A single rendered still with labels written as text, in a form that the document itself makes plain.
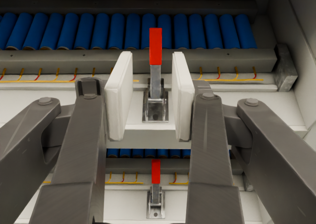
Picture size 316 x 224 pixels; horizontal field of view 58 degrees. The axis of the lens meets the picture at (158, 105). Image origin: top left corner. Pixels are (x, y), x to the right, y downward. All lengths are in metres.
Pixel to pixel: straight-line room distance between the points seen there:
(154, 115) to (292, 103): 0.15
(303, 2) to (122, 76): 0.26
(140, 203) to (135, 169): 0.05
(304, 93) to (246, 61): 0.07
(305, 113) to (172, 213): 0.24
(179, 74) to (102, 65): 0.19
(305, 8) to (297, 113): 0.11
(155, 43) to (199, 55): 0.07
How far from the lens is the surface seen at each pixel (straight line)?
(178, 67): 0.16
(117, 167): 0.46
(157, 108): 0.31
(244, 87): 0.33
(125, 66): 0.17
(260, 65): 0.35
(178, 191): 0.47
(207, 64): 0.33
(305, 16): 0.36
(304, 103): 0.34
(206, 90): 0.15
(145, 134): 0.31
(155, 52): 0.28
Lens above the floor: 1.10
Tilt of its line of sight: 39 degrees down
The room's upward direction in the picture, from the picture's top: straight up
